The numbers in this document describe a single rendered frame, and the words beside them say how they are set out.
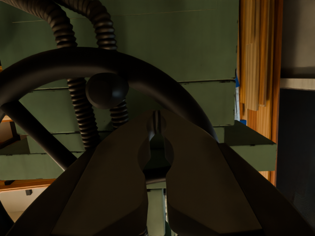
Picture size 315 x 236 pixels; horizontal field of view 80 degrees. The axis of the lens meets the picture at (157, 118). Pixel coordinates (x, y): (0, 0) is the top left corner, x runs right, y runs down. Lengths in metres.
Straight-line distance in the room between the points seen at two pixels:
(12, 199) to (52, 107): 3.57
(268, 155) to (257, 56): 1.43
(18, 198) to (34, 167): 3.42
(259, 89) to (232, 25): 1.47
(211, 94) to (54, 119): 0.31
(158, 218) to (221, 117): 0.21
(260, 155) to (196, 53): 0.24
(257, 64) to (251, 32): 0.26
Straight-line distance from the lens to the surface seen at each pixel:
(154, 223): 0.36
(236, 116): 1.32
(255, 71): 1.81
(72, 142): 0.43
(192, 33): 0.37
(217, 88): 0.38
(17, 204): 3.98
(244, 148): 0.42
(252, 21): 1.81
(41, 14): 0.28
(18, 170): 0.51
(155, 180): 0.21
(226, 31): 0.38
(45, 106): 0.43
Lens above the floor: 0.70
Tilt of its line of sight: 13 degrees up
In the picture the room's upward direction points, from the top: 177 degrees clockwise
